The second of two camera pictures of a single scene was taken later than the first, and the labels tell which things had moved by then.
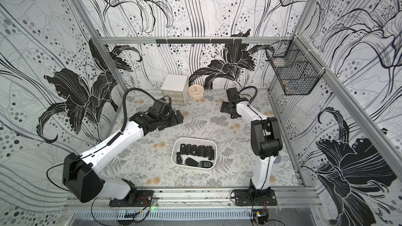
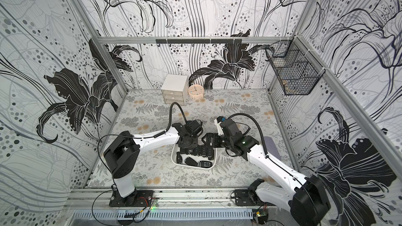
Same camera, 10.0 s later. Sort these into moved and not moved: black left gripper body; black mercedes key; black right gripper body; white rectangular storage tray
Moved: black left gripper body; black right gripper body
Not moved: black mercedes key; white rectangular storage tray
